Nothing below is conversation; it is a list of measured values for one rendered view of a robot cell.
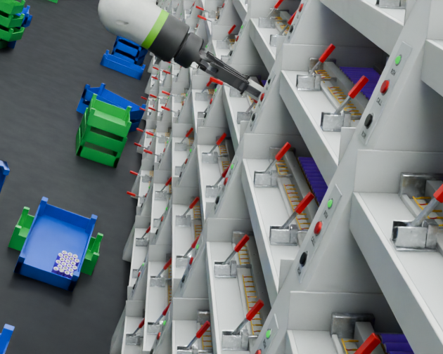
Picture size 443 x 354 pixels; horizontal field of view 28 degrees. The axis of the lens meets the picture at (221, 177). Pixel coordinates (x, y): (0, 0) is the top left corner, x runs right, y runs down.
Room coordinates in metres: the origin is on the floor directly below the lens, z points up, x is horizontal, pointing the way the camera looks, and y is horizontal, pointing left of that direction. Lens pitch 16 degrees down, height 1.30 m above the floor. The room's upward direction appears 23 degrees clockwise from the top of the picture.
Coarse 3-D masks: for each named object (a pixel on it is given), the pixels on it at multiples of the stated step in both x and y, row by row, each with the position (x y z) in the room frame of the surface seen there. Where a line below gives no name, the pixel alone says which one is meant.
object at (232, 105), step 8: (240, 72) 2.36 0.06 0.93; (248, 72) 2.36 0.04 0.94; (256, 72) 2.37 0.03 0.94; (264, 72) 2.37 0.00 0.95; (224, 88) 2.28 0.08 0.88; (224, 96) 2.27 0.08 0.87; (224, 104) 2.25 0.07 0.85; (232, 104) 2.11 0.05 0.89; (240, 104) 2.12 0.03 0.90; (248, 104) 2.13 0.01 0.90; (232, 112) 2.03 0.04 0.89; (232, 120) 1.97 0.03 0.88; (232, 128) 1.96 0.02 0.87; (240, 128) 1.76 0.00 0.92; (232, 136) 1.94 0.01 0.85; (240, 136) 1.76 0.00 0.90
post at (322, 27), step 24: (312, 0) 1.67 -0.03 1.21; (312, 24) 1.67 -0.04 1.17; (336, 24) 1.68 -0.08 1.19; (264, 120) 1.67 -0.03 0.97; (288, 120) 1.68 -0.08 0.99; (240, 144) 1.75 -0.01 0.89; (240, 168) 1.67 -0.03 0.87; (240, 192) 1.67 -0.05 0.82; (216, 216) 1.68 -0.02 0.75; (240, 216) 1.68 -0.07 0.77; (192, 288) 1.67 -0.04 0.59; (168, 336) 1.67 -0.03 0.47
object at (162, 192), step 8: (160, 176) 3.05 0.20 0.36; (168, 176) 3.05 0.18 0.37; (160, 184) 3.04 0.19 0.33; (168, 184) 2.89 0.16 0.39; (160, 192) 2.88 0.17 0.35; (168, 192) 2.94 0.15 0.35; (160, 200) 2.87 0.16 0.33; (168, 200) 2.86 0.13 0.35; (152, 208) 2.79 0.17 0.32; (160, 208) 2.80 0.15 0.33; (152, 216) 2.71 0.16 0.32; (160, 216) 2.72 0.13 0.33; (152, 224) 2.64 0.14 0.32; (152, 232) 2.45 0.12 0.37; (152, 240) 2.45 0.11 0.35
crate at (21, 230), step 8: (24, 208) 2.94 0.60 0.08; (24, 216) 2.94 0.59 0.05; (32, 216) 2.96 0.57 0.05; (24, 224) 2.96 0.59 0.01; (16, 232) 2.76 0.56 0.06; (24, 232) 2.91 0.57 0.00; (16, 240) 2.76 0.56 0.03; (24, 240) 2.77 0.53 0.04; (96, 240) 2.99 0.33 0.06; (16, 248) 2.76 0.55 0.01; (88, 248) 3.00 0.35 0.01; (96, 248) 2.99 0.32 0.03; (88, 256) 2.94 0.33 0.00; (96, 256) 2.81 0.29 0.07; (88, 264) 2.81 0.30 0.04; (88, 272) 2.81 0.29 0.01
